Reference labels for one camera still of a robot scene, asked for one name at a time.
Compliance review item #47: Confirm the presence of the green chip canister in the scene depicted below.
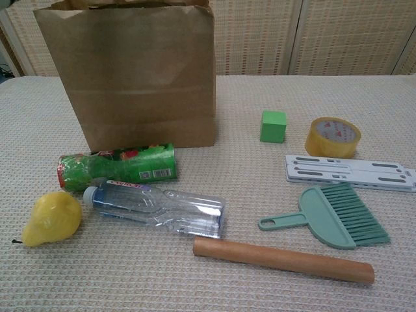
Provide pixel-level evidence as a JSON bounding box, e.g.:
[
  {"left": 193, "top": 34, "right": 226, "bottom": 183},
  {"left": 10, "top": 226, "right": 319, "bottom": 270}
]
[{"left": 57, "top": 142, "right": 179, "bottom": 192}]

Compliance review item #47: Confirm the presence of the clear plastic water bottle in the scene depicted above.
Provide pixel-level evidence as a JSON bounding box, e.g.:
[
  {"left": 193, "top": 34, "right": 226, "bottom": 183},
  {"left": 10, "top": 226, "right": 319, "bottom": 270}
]
[{"left": 83, "top": 179, "right": 227, "bottom": 240}]

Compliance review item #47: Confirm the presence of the green cube block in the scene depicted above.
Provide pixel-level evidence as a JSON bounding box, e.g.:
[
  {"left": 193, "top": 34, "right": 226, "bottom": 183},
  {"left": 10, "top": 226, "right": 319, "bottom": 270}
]
[{"left": 259, "top": 110, "right": 289, "bottom": 144}]

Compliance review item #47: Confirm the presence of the white plastic bracket plate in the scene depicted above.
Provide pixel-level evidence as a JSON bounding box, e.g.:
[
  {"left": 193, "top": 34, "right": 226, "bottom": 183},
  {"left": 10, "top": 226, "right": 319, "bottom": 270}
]
[{"left": 284, "top": 154, "right": 416, "bottom": 194}]

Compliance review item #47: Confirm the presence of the beige woven tablecloth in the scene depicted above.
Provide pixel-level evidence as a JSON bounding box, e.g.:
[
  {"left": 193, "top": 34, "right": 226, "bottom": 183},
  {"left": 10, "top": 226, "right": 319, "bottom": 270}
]
[{"left": 0, "top": 74, "right": 416, "bottom": 312}]

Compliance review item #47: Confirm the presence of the yellow toy pear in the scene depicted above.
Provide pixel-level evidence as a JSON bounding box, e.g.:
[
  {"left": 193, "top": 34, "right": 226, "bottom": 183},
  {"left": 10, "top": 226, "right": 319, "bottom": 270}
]
[{"left": 12, "top": 191, "right": 83, "bottom": 250}]

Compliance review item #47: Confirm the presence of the brown paper bag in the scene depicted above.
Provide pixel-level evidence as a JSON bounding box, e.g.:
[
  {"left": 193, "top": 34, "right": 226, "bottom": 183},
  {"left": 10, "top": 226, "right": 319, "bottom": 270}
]
[{"left": 32, "top": 0, "right": 217, "bottom": 153}]

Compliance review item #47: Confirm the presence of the bamboo folding screen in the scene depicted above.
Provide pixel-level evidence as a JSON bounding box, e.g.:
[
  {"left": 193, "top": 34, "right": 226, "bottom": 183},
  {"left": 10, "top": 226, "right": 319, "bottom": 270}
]
[{"left": 0, "top": 0, "right": 416, "bottom": 77}]

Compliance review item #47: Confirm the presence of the yellowish packing tape roll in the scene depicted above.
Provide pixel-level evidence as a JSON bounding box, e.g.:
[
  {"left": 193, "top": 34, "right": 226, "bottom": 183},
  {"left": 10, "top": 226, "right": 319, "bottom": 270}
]
[{"left": 304, "top": 117, "right": 362, "bottom": 159}]

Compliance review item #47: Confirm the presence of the green hand brush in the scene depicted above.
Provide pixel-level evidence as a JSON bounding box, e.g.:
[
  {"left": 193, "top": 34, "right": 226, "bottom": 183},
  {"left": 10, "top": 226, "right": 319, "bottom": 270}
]
[{"left": 258, "top": 183, "right": 392, "bottom": 250}]

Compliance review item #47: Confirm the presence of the wooden rolling pin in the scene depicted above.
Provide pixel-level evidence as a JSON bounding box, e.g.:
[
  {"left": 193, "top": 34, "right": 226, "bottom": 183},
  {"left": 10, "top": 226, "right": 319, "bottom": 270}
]
[{"left": 192, "top": 236, "right": 376, "bottom": 285}]

